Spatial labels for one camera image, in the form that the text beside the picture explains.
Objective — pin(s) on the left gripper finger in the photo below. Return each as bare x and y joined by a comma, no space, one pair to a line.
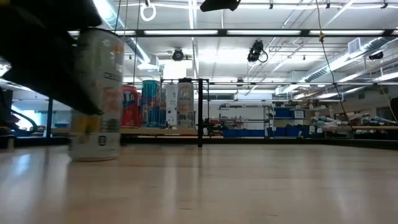
46,81

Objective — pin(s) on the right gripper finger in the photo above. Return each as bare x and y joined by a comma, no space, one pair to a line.
219,4

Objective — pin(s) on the white Celsius can orange print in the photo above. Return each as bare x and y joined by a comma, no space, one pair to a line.
102,130
186,107

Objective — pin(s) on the wooden shelf board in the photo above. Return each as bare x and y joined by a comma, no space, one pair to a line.
155,132

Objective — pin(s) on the black office chair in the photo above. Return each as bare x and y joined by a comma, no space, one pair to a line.
6,119

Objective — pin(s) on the metal shelving rack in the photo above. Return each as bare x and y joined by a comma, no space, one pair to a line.
242,106

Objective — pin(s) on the black machine on bench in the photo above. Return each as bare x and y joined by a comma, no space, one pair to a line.
214,127

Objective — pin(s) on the blue storage bin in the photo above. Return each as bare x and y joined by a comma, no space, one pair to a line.
284,112
242,133

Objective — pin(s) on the long wooden workbench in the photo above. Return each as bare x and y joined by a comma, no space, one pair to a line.
357,128

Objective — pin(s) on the black shelf divider post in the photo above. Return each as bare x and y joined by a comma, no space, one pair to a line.
200,118

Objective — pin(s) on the black aluminium table frame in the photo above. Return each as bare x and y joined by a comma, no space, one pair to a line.
248,140

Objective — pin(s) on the silver ventilation duct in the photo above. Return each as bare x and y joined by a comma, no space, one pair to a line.
370,43

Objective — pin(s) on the black dome ceiling camera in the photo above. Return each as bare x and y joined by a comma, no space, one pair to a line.
376,56

